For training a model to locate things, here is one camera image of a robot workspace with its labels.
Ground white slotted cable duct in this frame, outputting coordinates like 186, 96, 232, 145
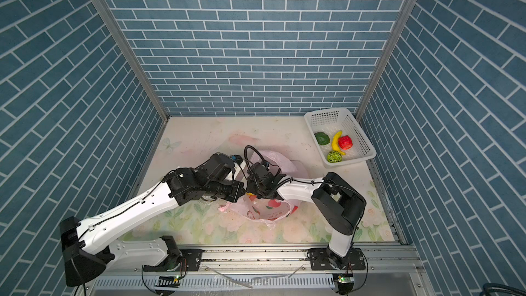
95, 274, 336, 291

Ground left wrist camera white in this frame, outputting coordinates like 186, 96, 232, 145
231, 155, 247, 171

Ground light green bumpy toy fruit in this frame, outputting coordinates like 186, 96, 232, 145
326, 150, 343, 163

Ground white plastic mesh basket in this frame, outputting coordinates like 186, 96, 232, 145
304, 108, 377, 167

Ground yellow banana toy fruit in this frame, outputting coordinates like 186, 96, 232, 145
331, 131, 346, 156

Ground red strawberry toy fruit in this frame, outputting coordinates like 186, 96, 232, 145
338, 136, 353, 150

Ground pink plastic fruit bag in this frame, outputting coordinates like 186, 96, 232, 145
219, 150, 308, 226

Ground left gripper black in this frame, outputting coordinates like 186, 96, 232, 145
204, 179, 250, 203

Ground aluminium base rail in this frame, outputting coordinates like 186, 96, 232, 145
102, 239, 423, 274

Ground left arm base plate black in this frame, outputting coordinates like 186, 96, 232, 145
143, 249, 204, 274

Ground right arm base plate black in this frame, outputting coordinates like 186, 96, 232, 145
307, 247, 367, 271

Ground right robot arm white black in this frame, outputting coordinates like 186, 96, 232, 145
247, 162, 367, 269

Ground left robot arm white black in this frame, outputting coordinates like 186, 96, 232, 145
59, 153, 245, 286

